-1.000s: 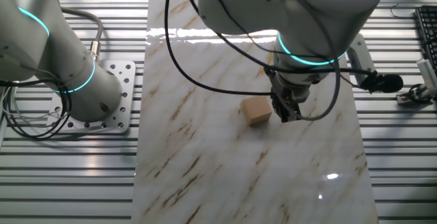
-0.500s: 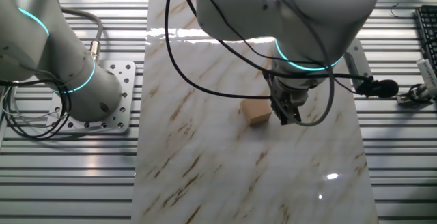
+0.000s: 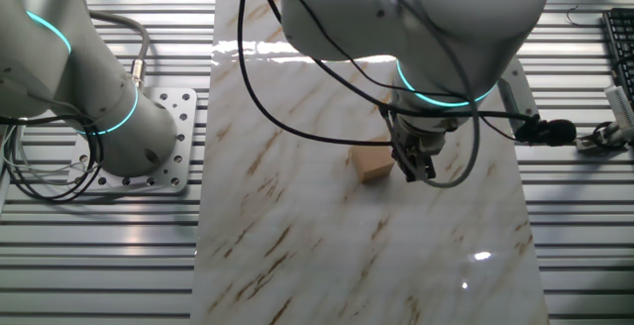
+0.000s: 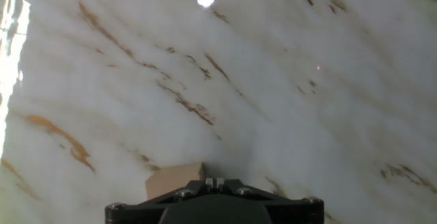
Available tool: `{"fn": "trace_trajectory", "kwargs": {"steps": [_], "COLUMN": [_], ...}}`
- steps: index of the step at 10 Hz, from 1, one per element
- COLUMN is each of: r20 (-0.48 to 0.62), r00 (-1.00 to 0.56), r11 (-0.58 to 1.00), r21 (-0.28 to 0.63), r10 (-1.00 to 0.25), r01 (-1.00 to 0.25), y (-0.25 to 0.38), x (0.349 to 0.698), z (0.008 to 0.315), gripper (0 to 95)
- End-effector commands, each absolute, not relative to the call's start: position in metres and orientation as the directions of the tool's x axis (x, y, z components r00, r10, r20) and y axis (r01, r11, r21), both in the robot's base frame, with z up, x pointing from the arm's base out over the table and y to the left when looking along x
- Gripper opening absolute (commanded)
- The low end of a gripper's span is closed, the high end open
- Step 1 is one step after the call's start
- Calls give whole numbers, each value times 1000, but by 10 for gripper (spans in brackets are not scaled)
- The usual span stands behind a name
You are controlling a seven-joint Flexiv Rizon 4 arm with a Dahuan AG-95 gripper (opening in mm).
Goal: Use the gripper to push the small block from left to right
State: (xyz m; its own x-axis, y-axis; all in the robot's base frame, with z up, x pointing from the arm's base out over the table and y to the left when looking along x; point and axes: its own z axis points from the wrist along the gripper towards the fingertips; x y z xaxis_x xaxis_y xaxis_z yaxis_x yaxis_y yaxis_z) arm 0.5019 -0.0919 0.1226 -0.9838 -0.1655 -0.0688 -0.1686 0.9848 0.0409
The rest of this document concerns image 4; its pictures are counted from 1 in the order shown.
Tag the small wooden cube block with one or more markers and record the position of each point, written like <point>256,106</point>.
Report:
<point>170,181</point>

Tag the white brown marble pattern board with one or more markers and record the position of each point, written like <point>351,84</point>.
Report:
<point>273,114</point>

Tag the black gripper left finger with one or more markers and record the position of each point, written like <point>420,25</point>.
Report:
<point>150,212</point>

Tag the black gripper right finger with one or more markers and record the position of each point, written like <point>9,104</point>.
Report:
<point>293,212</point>

